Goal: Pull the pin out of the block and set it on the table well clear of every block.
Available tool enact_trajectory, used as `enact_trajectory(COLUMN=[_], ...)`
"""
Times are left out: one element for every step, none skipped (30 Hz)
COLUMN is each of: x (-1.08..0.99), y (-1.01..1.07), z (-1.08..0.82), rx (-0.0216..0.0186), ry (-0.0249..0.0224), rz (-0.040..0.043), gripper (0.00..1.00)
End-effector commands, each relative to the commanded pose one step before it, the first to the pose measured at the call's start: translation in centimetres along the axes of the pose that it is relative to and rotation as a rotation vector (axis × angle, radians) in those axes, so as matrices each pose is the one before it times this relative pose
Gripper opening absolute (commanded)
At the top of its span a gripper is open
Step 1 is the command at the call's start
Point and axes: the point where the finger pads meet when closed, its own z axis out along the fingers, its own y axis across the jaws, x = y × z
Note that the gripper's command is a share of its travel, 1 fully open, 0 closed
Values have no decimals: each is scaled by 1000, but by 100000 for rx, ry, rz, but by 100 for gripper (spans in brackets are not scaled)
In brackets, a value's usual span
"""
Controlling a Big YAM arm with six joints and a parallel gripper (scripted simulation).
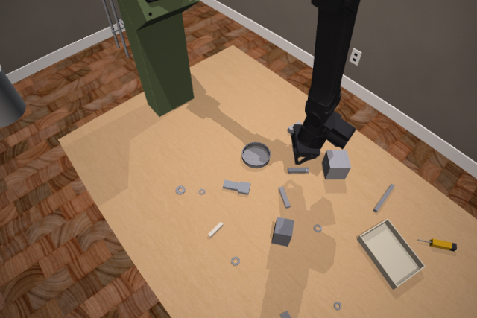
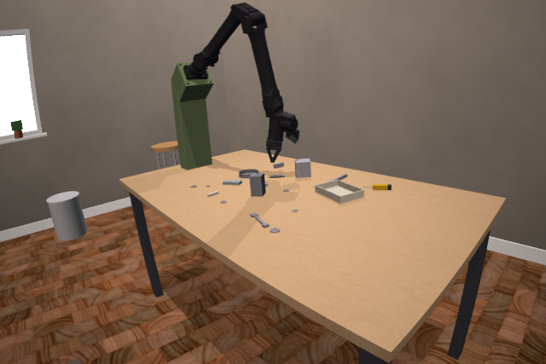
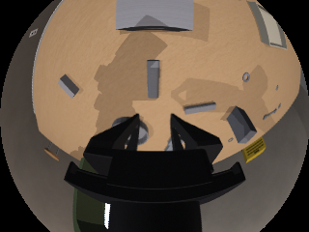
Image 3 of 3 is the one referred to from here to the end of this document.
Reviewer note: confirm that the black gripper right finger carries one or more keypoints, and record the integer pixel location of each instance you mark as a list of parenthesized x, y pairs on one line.
[(193, 138)]

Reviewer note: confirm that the white open rectangular tray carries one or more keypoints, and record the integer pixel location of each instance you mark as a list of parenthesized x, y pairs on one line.
[(271, 32)]

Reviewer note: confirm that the grey cylinder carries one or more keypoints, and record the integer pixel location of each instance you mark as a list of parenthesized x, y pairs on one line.
[(153, 78)]

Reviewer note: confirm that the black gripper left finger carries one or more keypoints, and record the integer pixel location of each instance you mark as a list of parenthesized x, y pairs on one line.
[(117, 136)]

